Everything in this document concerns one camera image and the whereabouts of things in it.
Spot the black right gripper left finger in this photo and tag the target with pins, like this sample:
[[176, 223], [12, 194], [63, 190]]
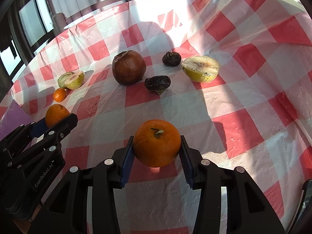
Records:
[[67, 204]]

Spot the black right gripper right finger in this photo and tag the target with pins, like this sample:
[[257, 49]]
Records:
[[248, 209]]

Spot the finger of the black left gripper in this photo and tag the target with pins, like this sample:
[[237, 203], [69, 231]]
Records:
[[58, 132]]

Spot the large orange with stem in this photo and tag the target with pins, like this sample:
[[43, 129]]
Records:
[[156, 143]]

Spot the half pear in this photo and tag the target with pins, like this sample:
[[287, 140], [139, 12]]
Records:
[[201, 69]]

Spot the small kumquat orange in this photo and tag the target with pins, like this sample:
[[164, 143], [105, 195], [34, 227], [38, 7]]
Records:
[[59, 95]]

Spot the purple box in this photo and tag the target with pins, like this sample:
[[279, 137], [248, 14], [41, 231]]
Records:
[[13, 117]]

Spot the green guava half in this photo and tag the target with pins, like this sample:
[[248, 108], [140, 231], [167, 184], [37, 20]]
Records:
[[63, 78]]

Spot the dark red apple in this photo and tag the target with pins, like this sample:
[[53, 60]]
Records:
[[128, 67]]

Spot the dark dried date near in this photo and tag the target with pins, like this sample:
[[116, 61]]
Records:
[[158, 83]]

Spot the dark dried date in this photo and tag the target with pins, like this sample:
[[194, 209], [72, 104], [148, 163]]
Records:
[[171, 58], [158, 83]]

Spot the red white checkered tablecloth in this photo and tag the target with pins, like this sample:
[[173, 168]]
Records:
[[256, 113]]

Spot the dark dried date far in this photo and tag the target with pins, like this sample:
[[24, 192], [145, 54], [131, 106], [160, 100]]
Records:
[[171, 58]]

